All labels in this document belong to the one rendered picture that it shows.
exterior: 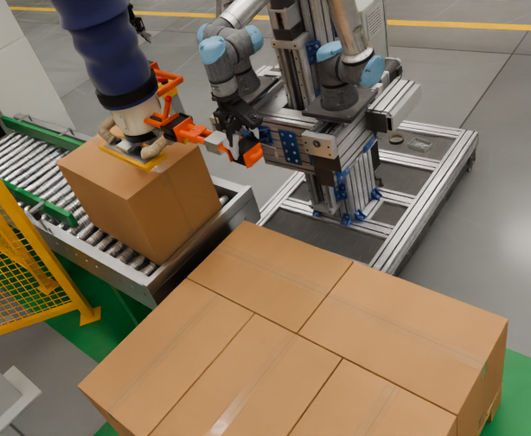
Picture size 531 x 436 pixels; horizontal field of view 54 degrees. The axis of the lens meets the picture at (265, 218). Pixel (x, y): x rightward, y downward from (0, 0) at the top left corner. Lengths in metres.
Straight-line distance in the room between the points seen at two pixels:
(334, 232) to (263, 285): 0.74
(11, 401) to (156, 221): 1.28
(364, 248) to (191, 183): 0.92
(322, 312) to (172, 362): 0.58
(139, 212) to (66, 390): 1.14
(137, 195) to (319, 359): 0.95
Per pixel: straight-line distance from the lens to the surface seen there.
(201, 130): 1.81
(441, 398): 1.77
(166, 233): 2.32
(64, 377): 3.02
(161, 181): 2.22
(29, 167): 3.72
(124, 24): 1.93
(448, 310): 1.96
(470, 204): 3.16
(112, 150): 2.18
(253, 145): 1.62
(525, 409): 2.40
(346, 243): 2.69
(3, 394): 3.01
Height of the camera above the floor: 2.09
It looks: 40 degrees down
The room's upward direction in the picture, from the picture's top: 18 degrees counter-clockwise
